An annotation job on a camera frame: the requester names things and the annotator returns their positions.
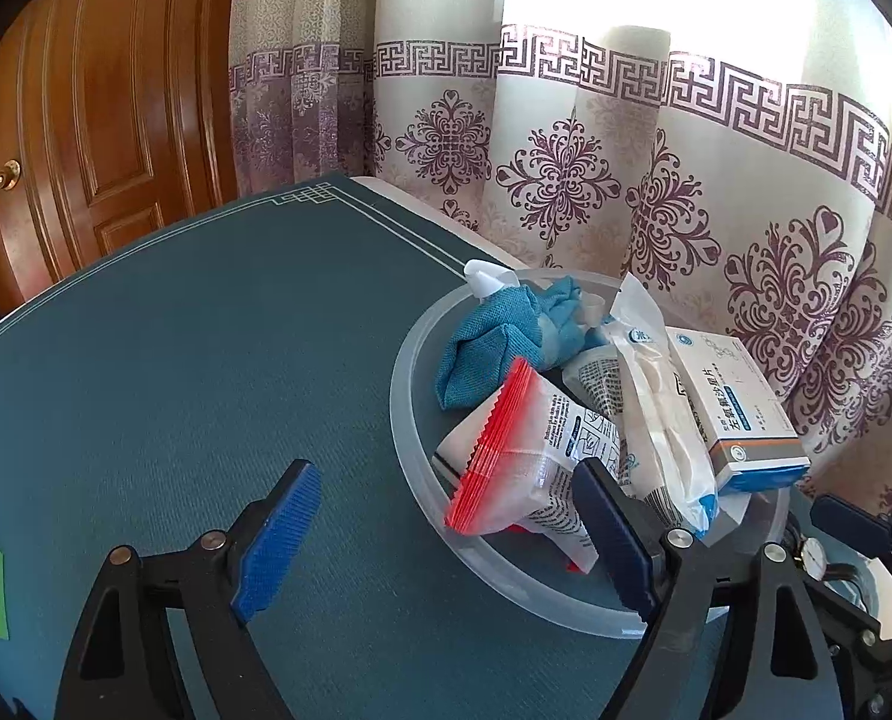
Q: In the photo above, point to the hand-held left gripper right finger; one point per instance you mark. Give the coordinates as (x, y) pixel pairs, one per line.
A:
(618, 540)

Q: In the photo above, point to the wooden door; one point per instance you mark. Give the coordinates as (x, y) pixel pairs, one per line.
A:
(101, 127)

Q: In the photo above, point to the clear plastic bowl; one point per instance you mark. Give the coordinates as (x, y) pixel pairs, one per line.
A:
(491, 577)

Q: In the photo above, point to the black wristwatch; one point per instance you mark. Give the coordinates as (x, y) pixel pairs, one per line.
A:
(814, 556)

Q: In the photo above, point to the white wipes packet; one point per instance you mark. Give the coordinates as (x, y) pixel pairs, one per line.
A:
(663, 420)

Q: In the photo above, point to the brass door knob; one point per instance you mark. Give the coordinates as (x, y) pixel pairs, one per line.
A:
(9, 175)

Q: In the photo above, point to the patterned curtain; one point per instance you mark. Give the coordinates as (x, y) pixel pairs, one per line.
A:
(566, 165)

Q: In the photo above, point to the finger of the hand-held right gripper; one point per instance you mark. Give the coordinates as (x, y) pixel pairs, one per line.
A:
(855, 529)

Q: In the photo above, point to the blue cloth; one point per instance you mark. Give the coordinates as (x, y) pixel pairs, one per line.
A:
(483, 360)

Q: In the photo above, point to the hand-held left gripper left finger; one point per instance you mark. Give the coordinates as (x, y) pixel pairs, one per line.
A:
(281, 532)

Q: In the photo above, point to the white packet red edge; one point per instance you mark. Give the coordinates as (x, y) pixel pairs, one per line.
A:
(521, 450)

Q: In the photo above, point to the white blue medicine box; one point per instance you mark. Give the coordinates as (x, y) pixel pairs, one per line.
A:
(738, 405)

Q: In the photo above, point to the white text-printed packet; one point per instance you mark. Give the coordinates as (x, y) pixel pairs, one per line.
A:
(592, 382)

